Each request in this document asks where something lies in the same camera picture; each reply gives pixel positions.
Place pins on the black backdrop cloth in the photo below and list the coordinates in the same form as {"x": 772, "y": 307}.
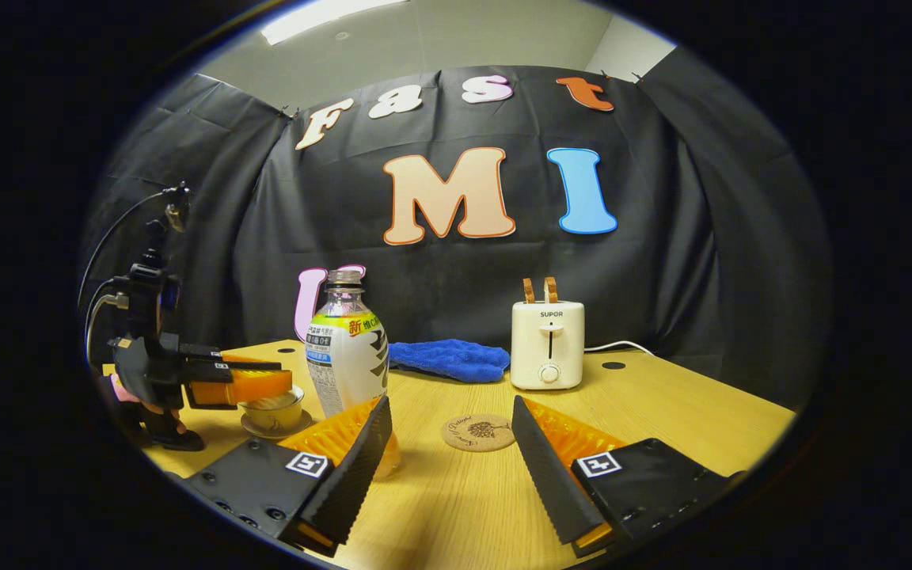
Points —
{"x": 662, "y": 277}

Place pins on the clear water bottle white label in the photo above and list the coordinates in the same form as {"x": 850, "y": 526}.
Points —
{"x": 345, "y": 356}

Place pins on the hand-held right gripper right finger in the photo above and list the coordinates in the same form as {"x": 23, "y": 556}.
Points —
{"x": 551, "y": 483}

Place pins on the ceiling light panel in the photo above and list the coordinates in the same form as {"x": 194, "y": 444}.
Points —
{"x": 321, "y": 16}

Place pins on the round cork coaster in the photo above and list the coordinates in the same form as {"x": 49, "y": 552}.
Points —
{"x": 478, "y": 433}

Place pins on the cream teacup lid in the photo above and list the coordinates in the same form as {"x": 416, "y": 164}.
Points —
{"x": 275, "y": 402}

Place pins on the toast slice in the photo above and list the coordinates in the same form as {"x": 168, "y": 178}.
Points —
{"x": 551, "y": 290}
{"x": 529, "y": 291}

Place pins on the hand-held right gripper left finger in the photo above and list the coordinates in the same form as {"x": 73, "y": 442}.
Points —
{"x": 353, "y": 483}

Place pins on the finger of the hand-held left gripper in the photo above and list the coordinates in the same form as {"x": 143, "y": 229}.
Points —
{"x": 250, "y": 385}
{"x": 203, "y": 355}

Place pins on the white toaster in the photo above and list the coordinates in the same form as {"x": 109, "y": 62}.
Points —
{"x": 547, "y": 344}

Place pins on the blue towel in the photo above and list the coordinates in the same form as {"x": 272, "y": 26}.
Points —
{"x": 448, "y": 360}

